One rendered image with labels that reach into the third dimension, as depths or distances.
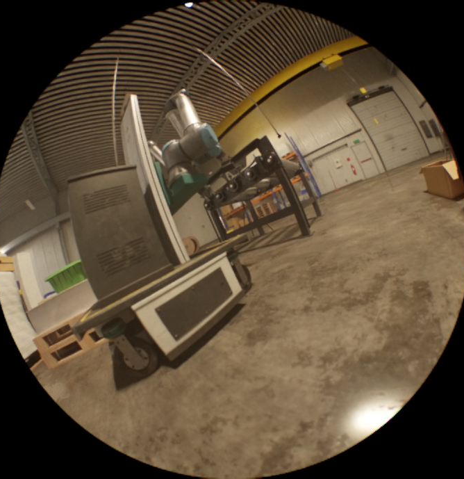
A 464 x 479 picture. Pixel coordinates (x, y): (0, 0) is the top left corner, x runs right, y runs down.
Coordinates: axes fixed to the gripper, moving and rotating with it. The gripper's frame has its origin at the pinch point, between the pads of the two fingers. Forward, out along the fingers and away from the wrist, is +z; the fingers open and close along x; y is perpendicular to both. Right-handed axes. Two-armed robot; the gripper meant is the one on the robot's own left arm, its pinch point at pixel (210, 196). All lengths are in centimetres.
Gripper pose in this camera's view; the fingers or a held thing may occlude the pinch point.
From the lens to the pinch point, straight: 153.7
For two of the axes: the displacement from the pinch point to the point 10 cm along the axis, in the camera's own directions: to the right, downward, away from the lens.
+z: 7.2, 6.6, 2.2
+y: 4.6, -6.8, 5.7
